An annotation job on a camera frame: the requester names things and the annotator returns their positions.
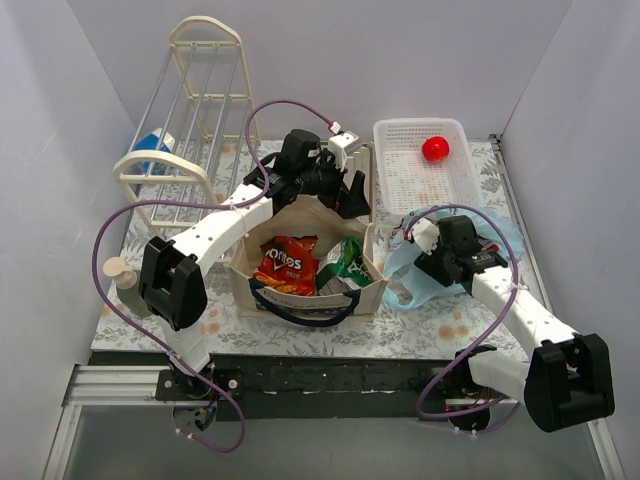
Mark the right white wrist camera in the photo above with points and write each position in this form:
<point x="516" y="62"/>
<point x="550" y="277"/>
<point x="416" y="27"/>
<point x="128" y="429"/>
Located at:
<point x="425" y="234"/>

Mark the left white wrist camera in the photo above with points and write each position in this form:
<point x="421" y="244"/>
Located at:
<point x="342" y="146"/>

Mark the red tomato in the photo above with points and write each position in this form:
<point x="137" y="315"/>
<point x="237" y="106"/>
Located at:
<point x="435" y="149"/>

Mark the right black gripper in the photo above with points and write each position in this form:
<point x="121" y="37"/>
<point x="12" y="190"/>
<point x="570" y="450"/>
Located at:
<point x="431" y="261"/>

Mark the light blue plastic grocery bag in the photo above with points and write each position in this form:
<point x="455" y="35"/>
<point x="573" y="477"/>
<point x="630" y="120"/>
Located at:
<point x="410" y="288"/>

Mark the metal baking tray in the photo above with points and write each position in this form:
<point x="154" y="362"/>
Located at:
<point x="364" y="160"/>

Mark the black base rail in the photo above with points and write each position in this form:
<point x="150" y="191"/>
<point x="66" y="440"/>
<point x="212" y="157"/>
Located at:
<point x="279" y="387"/>

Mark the green snack bag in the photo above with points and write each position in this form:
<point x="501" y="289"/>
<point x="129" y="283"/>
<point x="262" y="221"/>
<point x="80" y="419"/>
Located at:
<point x="343" y="269"/>

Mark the green soap dispenser bottle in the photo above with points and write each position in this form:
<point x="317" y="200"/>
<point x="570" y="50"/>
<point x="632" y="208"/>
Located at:
<point x="127" y="280"/>

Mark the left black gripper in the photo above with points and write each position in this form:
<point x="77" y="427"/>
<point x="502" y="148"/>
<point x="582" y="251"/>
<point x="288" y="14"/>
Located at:
<point x="342" y="189"/>

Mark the orange Doritos chip bag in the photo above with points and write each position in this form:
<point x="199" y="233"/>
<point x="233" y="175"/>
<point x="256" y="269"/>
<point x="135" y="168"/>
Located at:
<point x="288" y="265"/>

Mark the cream shoe rack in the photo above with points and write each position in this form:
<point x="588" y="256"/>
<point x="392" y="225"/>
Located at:
<point x="202" y="97"/>

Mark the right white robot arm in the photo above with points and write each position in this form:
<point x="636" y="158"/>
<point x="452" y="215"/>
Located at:
<point x="567" y="378"/>

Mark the beige canvas tote bag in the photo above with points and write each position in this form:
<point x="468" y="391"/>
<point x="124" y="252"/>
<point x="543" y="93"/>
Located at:
<point x="306" y="216"/>

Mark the white plastic basket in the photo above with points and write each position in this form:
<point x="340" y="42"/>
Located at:
<point x="407" y="181"/>

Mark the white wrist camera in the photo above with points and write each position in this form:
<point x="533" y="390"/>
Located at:
<point x="342" y="146"/>
<point x="425" y="234"/>

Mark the blue white carton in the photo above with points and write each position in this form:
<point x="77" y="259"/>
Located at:
<point x="152" y="141"/>

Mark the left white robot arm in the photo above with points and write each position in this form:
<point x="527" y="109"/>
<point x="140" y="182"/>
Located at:
<point x="173" y="271"/>

